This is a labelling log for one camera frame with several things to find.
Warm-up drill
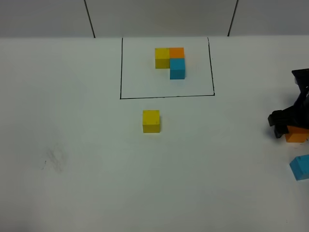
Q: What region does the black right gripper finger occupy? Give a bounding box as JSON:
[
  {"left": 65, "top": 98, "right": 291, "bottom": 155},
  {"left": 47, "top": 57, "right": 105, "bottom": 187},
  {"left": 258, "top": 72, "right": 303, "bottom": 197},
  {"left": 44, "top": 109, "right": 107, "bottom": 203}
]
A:
[{"left": 274, "top": 124, "right": 289, "bottom": 138}]

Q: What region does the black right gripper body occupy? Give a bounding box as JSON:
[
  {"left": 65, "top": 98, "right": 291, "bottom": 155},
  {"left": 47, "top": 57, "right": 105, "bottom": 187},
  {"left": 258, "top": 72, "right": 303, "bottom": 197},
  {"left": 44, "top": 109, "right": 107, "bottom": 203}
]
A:
[{"left": 268, "top": 68, "right": 309, "bottom": 129}]

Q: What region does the blue template cube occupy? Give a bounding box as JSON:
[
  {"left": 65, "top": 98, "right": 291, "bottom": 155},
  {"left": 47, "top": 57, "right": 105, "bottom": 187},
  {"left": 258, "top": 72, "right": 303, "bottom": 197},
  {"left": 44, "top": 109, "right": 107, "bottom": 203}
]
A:
[{"left": 169, "top": 58, "right": 185, "bottom": 80}]

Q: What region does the orange template cube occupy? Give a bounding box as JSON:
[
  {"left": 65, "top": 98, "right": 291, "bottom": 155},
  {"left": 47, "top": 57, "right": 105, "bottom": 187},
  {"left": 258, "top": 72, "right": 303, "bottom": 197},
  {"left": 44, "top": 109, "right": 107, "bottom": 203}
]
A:
[{"left": 169, "top": 47, "right": 185, "bottom": 58}]

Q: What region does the yellow template cube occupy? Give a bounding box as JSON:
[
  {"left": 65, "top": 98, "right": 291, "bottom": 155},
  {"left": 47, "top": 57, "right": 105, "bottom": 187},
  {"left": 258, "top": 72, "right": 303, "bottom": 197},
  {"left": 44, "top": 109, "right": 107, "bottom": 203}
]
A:
[{"left": 155, "top": 48, "right": 170, "bottom": 69}]

